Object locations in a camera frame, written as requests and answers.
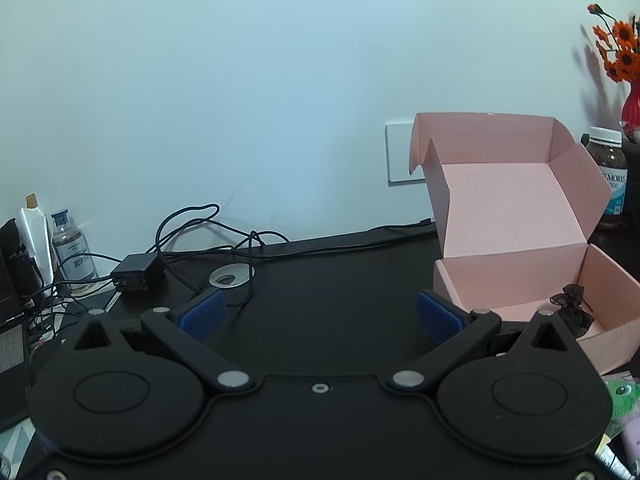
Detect orange artificial flowers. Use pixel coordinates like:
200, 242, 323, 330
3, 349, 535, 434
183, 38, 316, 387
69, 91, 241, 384
587, 3, 640, 84

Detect white tube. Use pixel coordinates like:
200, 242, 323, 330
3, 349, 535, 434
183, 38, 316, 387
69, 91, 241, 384
17, 193, 54, 285

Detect black tangled cable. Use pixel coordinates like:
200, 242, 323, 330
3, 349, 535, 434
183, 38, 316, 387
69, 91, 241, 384
29, 202, 436, 331

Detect green frog plush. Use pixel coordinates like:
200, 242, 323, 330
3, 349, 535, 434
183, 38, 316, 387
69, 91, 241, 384
603, 376, 639, 437

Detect white wall socket panel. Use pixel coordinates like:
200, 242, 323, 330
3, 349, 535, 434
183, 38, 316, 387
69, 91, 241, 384
385, 122, 424, 185

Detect pink cardboard box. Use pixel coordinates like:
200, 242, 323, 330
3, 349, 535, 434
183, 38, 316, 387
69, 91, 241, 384
409, 113, 639, 374

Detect red ribbed vase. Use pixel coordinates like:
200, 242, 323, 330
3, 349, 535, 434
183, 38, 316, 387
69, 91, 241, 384
620, 80, 640, 141

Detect brown fish oil bottle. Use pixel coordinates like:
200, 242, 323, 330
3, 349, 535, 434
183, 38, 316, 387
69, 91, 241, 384
586, 127, 628, 229

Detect silver desk grommet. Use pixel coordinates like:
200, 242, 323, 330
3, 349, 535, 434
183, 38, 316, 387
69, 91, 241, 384
208, 263, 255, 289

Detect clear bottle blue cap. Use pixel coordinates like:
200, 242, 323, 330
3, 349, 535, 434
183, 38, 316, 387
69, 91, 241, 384
51, 209, 98, 292

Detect black power adapter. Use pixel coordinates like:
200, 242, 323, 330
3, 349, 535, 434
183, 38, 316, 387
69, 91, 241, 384
110, 252, 165, 292

